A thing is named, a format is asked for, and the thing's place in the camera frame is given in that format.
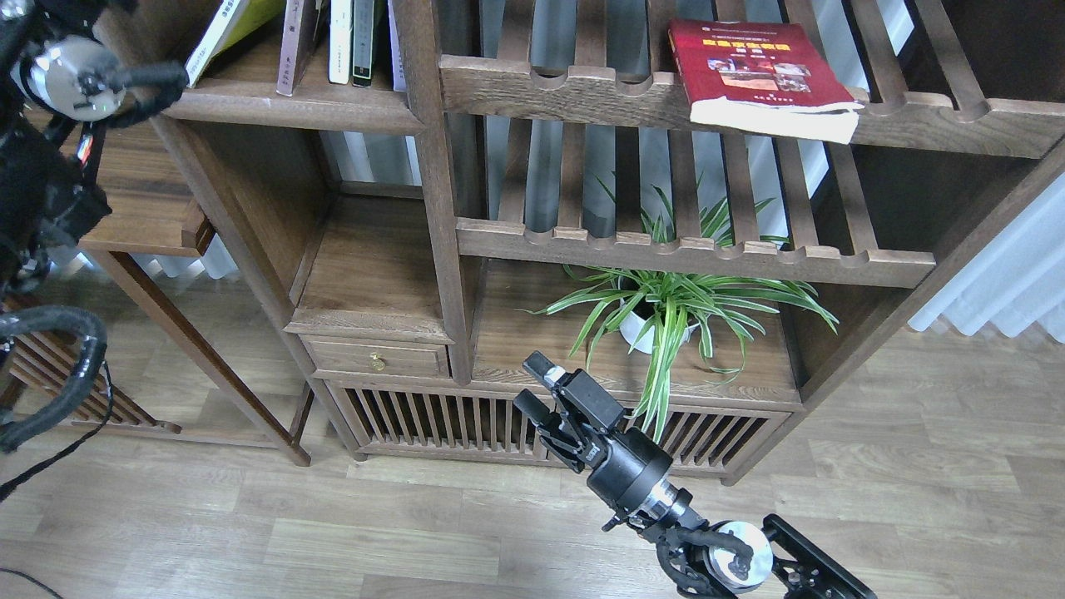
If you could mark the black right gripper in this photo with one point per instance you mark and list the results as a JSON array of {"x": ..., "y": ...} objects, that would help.
[{"x": 629, "y": 472}]

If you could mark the maroon book white characters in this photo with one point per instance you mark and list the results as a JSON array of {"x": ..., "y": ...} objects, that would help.
[{"x": 303, "y": 23}]

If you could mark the yellow green book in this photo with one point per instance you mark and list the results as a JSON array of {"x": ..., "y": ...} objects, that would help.
[{"x": 232, "y": 22}]

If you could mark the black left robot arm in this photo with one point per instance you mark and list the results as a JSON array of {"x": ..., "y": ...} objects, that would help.
[{"x": 62, "y": 92}]

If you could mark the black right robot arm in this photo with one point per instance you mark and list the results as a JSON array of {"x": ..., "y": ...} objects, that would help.
[{"x": 728, "y": 558}]

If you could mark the red book on shelf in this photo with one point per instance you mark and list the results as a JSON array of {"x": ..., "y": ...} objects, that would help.
[{"x": 761, "y": 77}]

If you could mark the white plant pot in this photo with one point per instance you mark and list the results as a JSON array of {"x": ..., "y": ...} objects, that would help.
[{"x": 645, "y": 329}]

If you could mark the spider plant green leaves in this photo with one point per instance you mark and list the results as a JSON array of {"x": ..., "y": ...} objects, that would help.
[{"x": 686, "y": 300}]

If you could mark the dark wooden bookshelf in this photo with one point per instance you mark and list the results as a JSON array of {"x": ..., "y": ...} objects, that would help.
[{"x": 402, "y": 241}]

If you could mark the pale upright book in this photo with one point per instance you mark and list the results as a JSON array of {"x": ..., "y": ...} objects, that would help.
[{"x": 395, "y": 51}]

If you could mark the white upright book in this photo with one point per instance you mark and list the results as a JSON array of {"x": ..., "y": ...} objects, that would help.
[{"x": 340, "y": 27}]

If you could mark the wooden side table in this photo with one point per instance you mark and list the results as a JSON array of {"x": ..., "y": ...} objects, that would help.
[{"x": 193, "y": 358}]

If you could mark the white curtain right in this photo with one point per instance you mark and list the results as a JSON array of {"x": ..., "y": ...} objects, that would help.
[{"x": 1015, "y": 282}]

